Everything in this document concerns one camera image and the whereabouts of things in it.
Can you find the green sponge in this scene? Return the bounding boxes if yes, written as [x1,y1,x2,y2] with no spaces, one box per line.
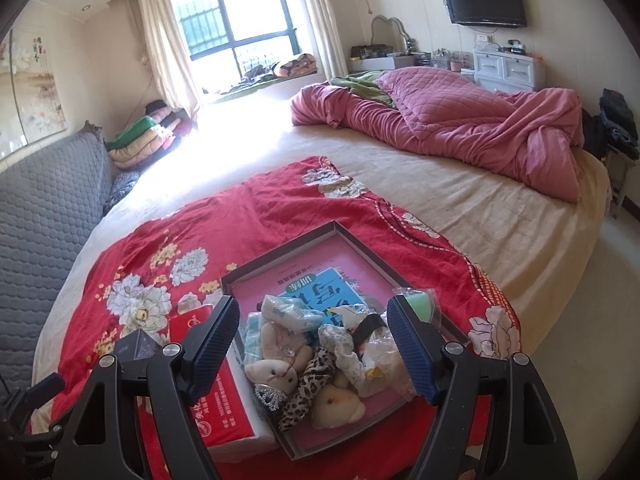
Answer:
[395,287,442,330]

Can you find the white lace scrunchie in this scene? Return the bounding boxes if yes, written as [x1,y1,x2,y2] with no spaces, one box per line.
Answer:
[318,324,372,398]

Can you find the cream plush duck toy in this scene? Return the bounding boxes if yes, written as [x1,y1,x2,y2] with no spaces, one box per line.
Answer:
[311,384,366,429]

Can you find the leopard print scrunchie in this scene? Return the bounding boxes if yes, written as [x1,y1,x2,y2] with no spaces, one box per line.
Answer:
[278,348,336,432]

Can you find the tissue packet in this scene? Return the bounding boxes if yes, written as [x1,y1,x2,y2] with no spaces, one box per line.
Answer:
[260,295,324,335]

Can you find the black square box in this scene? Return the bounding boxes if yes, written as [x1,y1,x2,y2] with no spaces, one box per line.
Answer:
[114,330,162,382]

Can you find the red tissue pack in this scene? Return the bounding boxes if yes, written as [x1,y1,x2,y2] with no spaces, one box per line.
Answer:
[167,306,279,464]

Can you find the beige bed sheet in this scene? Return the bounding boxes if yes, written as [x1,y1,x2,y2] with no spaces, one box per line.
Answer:
[32,110,610,434]

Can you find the red floral bed cover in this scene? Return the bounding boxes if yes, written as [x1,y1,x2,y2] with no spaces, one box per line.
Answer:
[49,155,523,480]

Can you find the shallow cardboard box tray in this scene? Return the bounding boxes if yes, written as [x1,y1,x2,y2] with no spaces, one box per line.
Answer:
[222,221,469,460]

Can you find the grey quilted headboard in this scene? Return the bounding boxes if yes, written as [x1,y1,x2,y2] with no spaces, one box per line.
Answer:
[0,122,114,396]

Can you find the dark patterned pillow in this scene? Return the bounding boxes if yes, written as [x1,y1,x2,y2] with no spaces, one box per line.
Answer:
[103,171,141,216]

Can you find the stack of folded blankets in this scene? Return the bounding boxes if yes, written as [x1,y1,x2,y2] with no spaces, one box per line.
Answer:
[104,100,195,171]

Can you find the pink quilted duvet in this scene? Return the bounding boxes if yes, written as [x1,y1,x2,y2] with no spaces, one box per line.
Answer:
[292,66,584,203]

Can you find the chair with dark clothes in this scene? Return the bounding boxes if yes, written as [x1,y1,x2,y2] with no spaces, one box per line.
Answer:
[582,89,639,219]

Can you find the cream curtain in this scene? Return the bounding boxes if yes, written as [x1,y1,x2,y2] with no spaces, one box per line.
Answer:
[138,0,202,119]

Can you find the white plastic drawer cabinet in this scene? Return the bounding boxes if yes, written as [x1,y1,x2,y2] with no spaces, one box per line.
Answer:
[473,49,546,93]

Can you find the vanity mirror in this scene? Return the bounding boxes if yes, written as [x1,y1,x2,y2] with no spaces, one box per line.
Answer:
[370,14,413,55]

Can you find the clothes on window sill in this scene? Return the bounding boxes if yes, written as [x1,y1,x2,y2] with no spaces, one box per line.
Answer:
[222,53,317,96]

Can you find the wall painting with blossoms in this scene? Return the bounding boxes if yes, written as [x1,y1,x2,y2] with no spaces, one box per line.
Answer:
[0,27,67,158]

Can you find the black wall television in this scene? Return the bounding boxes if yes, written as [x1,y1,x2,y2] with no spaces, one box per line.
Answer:
[445,0,527,28]

